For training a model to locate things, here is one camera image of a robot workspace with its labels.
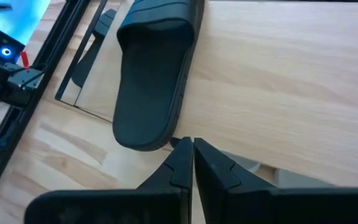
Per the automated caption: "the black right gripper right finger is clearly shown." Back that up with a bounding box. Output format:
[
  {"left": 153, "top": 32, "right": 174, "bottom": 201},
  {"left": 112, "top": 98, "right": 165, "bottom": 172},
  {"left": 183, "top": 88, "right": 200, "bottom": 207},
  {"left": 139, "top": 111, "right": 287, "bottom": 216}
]
[{"left": 193, "top": 138, "right": 358, "bottom": 224}]

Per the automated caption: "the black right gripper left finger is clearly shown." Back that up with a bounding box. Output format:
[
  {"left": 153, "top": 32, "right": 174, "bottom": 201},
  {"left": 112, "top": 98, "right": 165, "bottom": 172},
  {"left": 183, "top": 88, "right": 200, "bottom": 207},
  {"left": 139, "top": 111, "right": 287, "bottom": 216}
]
[{"left": 24, "top": 136, "right": 195, "bottom": 224}]

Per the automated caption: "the small red tab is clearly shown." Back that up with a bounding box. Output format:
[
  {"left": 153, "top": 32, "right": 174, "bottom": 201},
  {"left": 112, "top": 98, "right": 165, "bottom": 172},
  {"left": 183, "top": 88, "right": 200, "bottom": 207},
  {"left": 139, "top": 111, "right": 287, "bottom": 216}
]
[{"left": 20, "top": 51, "right": 30, "bottom": 70}]

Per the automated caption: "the black device with blue light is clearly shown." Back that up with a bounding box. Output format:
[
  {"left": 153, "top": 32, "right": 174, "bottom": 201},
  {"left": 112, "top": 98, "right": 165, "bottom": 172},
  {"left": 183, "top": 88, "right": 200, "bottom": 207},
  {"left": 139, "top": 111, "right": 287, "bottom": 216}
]
[{"left": 0, "top": 29, "right": 26, "bottom": 65}]

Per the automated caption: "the black aluminium table frame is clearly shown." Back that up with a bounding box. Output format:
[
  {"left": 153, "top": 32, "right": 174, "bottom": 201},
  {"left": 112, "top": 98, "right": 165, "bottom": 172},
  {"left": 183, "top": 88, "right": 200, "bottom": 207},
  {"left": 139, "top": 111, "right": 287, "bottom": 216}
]
[{"left": 0, "top": 0, "right": 91, "bottom": 213}]

